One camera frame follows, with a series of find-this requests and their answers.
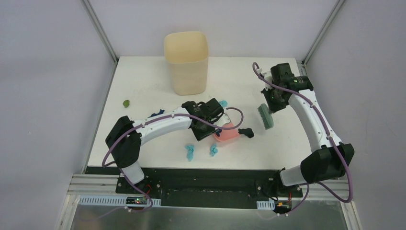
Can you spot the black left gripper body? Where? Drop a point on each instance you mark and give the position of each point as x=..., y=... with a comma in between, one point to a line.
x=203, y=132

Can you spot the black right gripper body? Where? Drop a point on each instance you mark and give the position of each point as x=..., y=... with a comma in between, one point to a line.
x=276, y=103

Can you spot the mint green hand brush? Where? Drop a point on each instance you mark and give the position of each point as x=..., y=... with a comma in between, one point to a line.
x=266, y=116

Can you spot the pink plastic dustpan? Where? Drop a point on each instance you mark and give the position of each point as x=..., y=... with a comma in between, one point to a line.
x=223, y=135

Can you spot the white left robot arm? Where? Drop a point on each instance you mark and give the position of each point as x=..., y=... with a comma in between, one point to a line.
x=126, y=137

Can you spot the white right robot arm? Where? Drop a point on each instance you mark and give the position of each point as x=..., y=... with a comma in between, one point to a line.
x=330, y=156

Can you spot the light blue paper scrap upper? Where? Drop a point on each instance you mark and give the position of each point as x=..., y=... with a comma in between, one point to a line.
x=223, y=103

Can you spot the light blue small paper scrap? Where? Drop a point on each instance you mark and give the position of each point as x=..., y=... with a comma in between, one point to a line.
x=213, y=150

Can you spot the black flat paper scrap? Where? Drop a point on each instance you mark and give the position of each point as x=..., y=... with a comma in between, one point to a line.
x=248, y=132

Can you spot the light blue long paper scrap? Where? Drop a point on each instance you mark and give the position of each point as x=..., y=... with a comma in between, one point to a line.
x=190, y=152

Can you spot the dark blue scrap near left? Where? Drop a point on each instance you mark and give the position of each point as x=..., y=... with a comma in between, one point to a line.
x=161, y=111

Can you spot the beige plastic waste bin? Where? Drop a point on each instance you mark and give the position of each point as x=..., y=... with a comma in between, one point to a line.
x=187, y=56

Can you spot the green paper scrap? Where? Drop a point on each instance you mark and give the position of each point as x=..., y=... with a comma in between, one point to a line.
x=126, y=103

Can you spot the right controller circuit board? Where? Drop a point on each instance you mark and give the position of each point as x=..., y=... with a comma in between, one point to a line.
x=282, y=208

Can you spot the controller circuit board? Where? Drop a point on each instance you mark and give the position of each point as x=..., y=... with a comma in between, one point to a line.
x=282, y=208
x=136, y=201

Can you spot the left controller circuit board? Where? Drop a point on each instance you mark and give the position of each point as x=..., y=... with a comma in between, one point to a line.
x=136, y=201

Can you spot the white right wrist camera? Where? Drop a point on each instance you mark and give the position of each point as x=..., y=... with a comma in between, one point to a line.
x=264, y=76

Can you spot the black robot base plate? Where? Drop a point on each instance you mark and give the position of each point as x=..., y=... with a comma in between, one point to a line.
x=209, y=188

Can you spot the aluminium frame rail right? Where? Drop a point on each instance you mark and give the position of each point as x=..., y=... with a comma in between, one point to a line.
x=323, y=31

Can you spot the aluminium frame rail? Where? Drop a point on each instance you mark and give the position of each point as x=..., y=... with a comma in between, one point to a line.
x=323, y=31
x=88, y=7

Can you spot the aluminium frame rail left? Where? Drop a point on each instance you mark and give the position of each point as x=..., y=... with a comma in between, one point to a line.
x=88, y=7

